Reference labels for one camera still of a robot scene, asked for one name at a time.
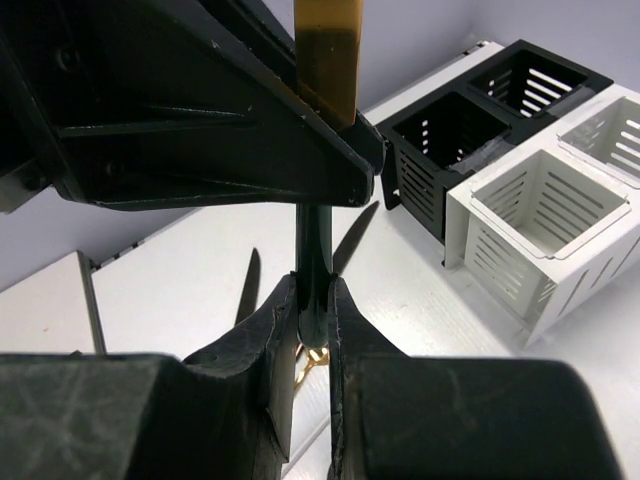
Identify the black knife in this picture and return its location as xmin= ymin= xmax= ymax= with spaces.
xmin=234 ymin=248 xmax=261 ymax=326
xmin=332 ymin=201 xmax=380 ymax=276

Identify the gold spoon green handle left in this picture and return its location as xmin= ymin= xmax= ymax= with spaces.
xmin=294 ymin=343 xmax=330 ymax=395

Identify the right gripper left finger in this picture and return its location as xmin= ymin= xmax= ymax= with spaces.
xmin=1 ymin=274 xmax=297 ymax=479

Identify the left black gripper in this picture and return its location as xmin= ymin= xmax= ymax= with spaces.
xmin=1 ymin=1 xmax=384 ymax=210

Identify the black knife lower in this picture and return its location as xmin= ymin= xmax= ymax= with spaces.
xmin=234 ymin=248 xmax=261 ymax=326

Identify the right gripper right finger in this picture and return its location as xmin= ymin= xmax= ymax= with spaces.
xmin=328 ymin=277 xmax=622 ymax=479

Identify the gold knife green handle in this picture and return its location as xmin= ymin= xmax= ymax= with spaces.
xmin=294 ymin=0 xmax=363 ymax=348

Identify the black utensil caddy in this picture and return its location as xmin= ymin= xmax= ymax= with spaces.
xmin=377 ymin=40 xmax=614 ymax=241

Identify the black knife upper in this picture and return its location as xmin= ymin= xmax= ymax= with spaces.
xmin=332 ymin=201 xmax=380 ymax=276

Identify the white utensil caddy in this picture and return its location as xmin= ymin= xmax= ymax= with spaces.
xmin=444 ymin=85 xmax=639 ymax=343

